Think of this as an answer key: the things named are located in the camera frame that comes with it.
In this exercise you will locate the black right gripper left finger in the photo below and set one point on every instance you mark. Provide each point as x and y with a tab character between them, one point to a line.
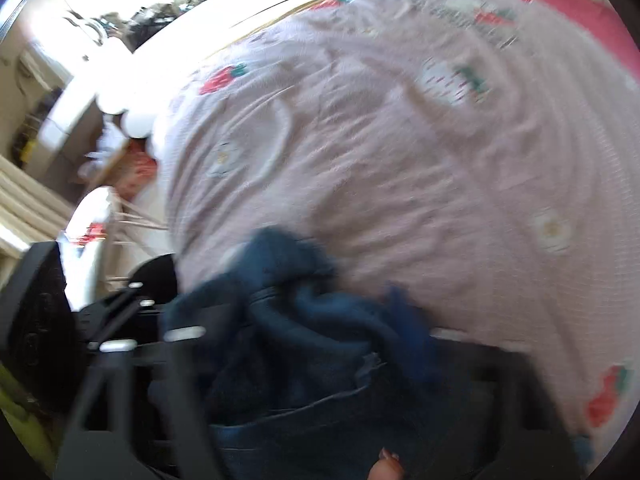
138	415

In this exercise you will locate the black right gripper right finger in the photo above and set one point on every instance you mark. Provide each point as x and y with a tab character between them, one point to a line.
505	426

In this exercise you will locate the blue denim pants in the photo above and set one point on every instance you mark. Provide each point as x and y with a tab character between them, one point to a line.
301	380

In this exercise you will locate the white cluttered desk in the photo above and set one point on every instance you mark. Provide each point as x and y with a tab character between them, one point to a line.
148	78

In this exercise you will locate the pink strawberry print bedsheet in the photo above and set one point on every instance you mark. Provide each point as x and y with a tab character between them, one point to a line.
484	154

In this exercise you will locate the pink fluffy blanket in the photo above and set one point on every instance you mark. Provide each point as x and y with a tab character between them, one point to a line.
604	24

